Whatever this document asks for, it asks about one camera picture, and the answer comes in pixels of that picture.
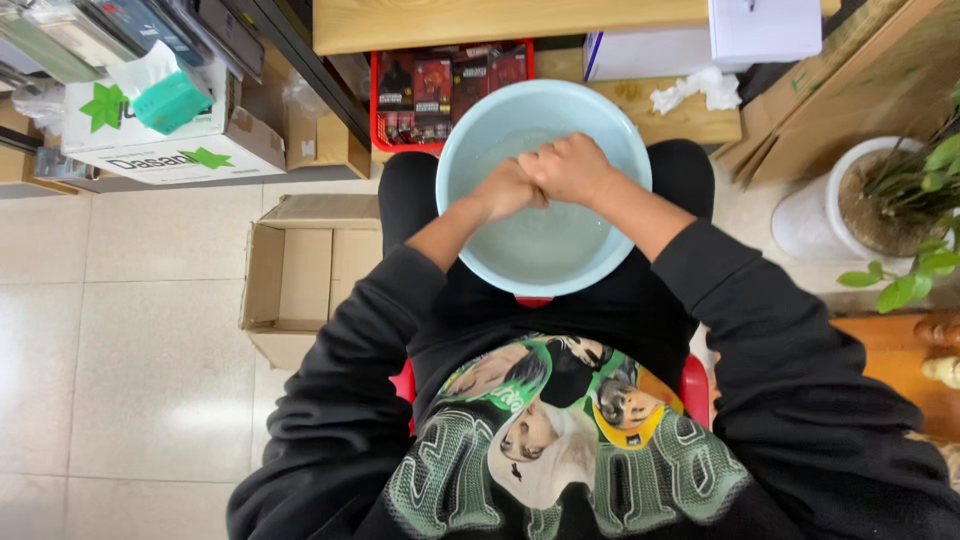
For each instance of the open brown cardboard box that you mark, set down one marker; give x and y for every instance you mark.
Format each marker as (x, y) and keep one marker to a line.
(307, 277)

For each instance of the person's right fingers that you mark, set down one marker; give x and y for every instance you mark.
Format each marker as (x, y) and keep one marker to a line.
(534, 174)

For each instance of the white carton with green stars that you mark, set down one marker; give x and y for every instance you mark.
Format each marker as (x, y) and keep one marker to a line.
(180, 154)

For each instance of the white box with blue edge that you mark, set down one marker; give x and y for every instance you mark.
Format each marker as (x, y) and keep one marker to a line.
(645, 54)

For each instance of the person's right hand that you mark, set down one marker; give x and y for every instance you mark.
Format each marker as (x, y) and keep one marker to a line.
(571, 169)

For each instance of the red basket of packets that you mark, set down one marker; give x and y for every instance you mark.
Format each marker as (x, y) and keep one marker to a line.
(420, 97)

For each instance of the red plastic stool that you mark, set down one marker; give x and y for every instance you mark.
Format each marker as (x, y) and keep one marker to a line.
(694, 386)

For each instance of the teal tissue box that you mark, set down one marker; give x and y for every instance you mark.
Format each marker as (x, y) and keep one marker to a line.
(174, 101)

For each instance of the person's left hand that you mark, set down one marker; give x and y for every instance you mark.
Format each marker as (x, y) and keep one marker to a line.
(504, 196)

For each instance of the green potted plant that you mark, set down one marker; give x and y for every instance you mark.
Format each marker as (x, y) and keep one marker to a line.
(922, 262)

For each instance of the white plant pot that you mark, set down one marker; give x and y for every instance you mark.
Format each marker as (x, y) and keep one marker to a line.
(814, 217)

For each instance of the crumpled white tissue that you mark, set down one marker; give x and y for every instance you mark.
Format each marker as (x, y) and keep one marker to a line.
(697, 88)

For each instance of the clear plastic bag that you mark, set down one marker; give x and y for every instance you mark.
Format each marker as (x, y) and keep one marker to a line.
(41, 105)

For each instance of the black printed sweatshirt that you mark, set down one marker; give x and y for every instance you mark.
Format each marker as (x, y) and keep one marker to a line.
(480, 322)

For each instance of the small brown cardboard box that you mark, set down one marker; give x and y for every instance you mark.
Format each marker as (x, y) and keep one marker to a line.
(330, 146)

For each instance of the light blue plastic basin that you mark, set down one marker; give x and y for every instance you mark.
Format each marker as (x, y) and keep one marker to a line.
(540, 247)

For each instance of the shelf with packaged goods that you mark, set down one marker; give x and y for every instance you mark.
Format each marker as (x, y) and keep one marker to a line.
(90, 30)

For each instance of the brown wooden furniture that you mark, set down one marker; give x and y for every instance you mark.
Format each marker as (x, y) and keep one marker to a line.
(892, 360)

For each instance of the light wooden table top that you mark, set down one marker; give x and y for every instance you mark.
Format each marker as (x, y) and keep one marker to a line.
(495, 22)

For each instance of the flat brown cardboard sheets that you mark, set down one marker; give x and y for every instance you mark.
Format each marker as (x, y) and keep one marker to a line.
(847, 90)

